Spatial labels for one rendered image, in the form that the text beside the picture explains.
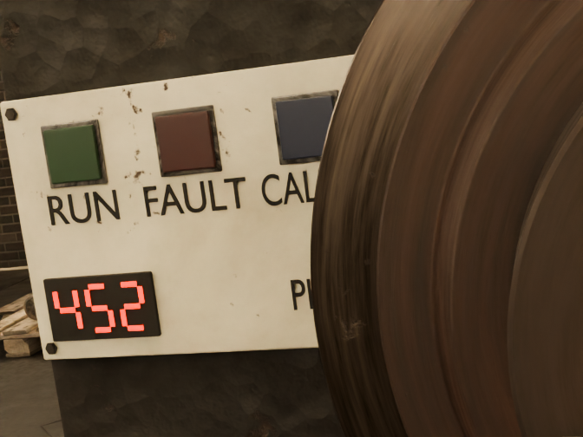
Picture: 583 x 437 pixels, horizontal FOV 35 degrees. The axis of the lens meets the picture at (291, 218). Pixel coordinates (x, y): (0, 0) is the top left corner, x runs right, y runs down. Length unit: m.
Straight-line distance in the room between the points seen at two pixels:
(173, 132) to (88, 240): 0.10
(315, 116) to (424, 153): 0.17
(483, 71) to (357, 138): 0.07
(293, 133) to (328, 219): 0.14
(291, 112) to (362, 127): 0.14
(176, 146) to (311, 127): 0.09
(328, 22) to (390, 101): 0.17
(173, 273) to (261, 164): 0.10
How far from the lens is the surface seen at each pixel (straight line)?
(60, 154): 0.63
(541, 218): 0.34
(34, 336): 4.97
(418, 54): 0.42
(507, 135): 0.38
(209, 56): 0.61
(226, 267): 0.60
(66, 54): 0.65
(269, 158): 0.58
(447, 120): 0.41
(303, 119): 0.57
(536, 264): 0.34
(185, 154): 0.59
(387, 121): 0.43
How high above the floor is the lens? 1.23
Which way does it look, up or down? 8 degrees down
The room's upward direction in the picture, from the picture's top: 7 degrees counter-clockwise
